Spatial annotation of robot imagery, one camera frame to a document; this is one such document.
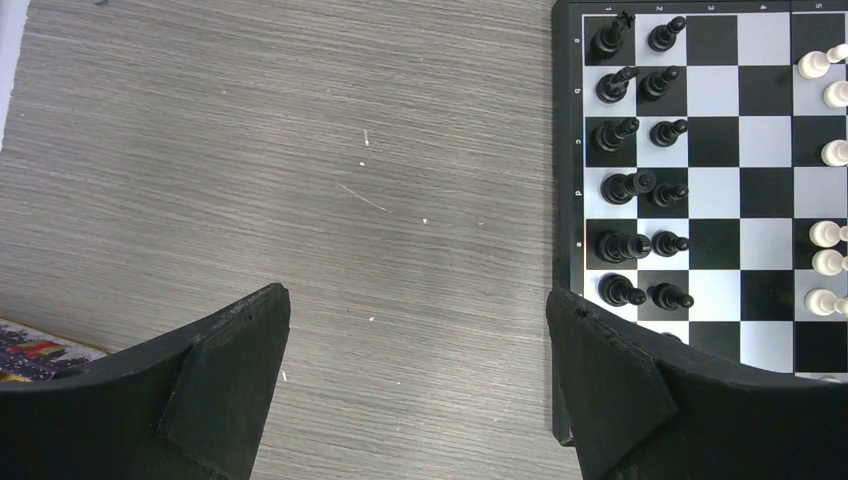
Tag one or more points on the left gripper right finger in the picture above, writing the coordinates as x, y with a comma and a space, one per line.
637, 405

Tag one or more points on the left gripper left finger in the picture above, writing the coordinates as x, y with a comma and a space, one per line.
189, 404

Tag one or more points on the gold tin with brown pieces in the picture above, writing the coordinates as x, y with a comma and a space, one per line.
28, 354

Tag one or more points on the black pawn row g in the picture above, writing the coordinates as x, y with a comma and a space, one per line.
672, 337

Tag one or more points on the black pawn row f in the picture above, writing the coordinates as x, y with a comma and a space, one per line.
670, 297

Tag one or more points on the black king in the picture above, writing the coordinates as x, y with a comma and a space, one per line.
618, 247

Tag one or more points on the black pawn row e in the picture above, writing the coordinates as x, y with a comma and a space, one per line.
668, 244

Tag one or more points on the black pawn row d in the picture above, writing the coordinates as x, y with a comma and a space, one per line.
667, 194

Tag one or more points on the black queen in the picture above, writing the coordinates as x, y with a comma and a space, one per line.
619, 189

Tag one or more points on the black and white chessboard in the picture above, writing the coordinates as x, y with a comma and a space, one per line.
751, 161

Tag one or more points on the black pawn row c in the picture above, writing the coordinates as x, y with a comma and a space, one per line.
666, 133

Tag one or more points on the black knight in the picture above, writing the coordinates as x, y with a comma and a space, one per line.
613, 87

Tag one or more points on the black pawn row b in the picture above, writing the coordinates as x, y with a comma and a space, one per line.
656, 84

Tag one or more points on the black rook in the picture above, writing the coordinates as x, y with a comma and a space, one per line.
610, 38

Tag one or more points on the black pawn row a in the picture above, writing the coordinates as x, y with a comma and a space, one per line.
664, 36

